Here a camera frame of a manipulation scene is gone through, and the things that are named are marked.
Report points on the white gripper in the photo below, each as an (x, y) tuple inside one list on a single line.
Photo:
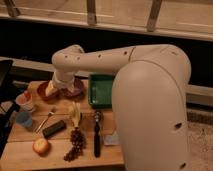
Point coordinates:
[(60, 80)]

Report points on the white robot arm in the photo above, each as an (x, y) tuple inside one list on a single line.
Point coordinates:
[(148, 100)]

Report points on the purple bowl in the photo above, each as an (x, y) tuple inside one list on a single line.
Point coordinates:
[(79, 88)]

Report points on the red-brown bowl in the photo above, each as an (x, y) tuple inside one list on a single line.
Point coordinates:
[(41, 92)]

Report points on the yellow banana toy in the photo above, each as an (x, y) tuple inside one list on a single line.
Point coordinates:
[(75, 114)]

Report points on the black rectangular block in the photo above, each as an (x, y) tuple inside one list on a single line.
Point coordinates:
[(54, 128)]

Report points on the green plastic tray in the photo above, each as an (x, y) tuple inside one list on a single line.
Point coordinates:
[(100, 90)]

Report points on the white cup with carrot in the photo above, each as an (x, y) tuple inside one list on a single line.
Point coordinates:
[(25, 101)]

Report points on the blue plastic cup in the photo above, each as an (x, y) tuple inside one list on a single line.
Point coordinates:
[(24, 119)]

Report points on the purple grape bunch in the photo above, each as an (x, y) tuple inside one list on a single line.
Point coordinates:
[(78, 144)]

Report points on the black device at left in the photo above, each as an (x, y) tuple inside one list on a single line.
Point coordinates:
[(8, 92)]

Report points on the red-yellow apple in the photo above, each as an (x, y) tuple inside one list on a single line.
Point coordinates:
[(41, 146)]

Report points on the crumpled grey cloth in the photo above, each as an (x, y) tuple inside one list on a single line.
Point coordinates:
[(111, 139)]

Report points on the black-handled kitchen tool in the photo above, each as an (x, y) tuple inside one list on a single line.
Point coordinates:
[(97, 117)]

